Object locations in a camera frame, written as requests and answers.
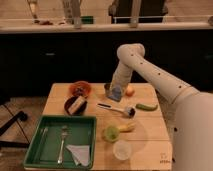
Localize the blue sponge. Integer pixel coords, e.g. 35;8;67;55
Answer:
108;87;122;102

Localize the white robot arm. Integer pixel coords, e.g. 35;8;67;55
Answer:
112;43;213;171

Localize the metal cup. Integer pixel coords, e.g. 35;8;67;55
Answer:
104;83;110;98

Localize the green plastic cup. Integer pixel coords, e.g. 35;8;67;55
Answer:
103;126;119;142

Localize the orange bowl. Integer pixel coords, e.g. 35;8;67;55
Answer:
69;81;91;97

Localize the wooden block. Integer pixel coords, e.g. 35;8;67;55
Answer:
69;96;86;114

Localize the dark brown bowl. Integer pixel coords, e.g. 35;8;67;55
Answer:
64;96;87;115

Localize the green cucumber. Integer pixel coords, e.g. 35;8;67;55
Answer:
135;103;158;111

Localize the yellow banana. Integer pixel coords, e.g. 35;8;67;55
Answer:
118;123;135;132

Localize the wooden table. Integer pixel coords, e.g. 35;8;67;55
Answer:
23;82;178;171

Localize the silver fork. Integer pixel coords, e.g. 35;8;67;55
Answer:
57;126;68;164

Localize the white small bowl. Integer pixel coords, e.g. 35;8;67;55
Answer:
113;140;132;160

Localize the green container on counter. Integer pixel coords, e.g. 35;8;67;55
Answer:
81;16;94;24

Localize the folded grey cloth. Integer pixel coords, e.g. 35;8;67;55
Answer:
66;145;90;166

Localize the green plastic tray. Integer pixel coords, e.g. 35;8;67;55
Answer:
23;115;96;170

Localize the black chair base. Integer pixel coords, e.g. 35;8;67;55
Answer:
0;89;30;149

